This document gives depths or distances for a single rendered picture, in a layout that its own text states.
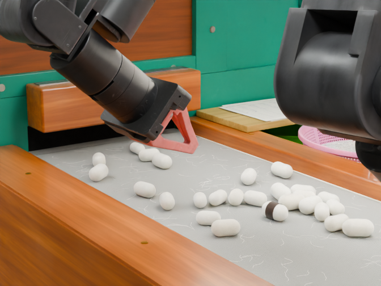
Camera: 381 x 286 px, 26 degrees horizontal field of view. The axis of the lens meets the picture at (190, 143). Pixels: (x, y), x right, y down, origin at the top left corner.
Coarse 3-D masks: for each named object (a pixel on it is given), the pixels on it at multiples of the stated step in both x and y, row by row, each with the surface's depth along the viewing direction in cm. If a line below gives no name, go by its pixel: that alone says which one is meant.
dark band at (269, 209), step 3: (273, 201) 105; (270, 204) 105; (273, 204) 105; (276, 204) 104; (267, 207) 105; (270, 207) 104; (273, 207) 104; (267, 210) 105; (270, 210) 104; (273, 210) 104; (267, 213) 105; (270, 213) 104; (267, 216) 105; (270, 216) 104; (273, 219) 104
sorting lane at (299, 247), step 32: (64, 160) 132; (128, 160) 132; (192, 160) 132; (224, 160) 132; (256, 160) 132; (128, 192) 116; (160, 192) 116; (192, 192) 116; (352, 192) 116; (192, 224) 104; (256, 224) 104; (288, 224) 104; (320, 224) 104; (224, 256) 94; (256, 256) 94; (288, 256) 94; (320, 256) 94; (352, 256) 94
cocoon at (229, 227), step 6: (216, 222) 99; (222, 222) 99; (228, 222) 99; (234, 222) 99; (216, 228) 99; (222, 228) 99; (228, 228) 99; (234, 228) 99; (216, 234) 99; (222, 234) 99; (228, 234) 99; (234, 234) 99
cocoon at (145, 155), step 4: (140, 152) 130; (144, 152) 130; (148, 152) 130; (152, 152) 130; (156, 152) 130; (140, 156) 130; (144, 156) 130; (148, 156) 130; (152, 156) 130; (144, 160) 130; (148, 160) 130
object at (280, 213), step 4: (264, 204) 105; (280, 204) 104; (264, 208) 105; (276, 208) 104; (280, 208) 104; (284, 208) 104; (264, 212) 105; (276, 212) 104; (280, 212) 104; (284, 212) 104; (276, 216) 104; (280, 216) 104; (284, 216) 104; (276, 220) 104; (280, 220) 104
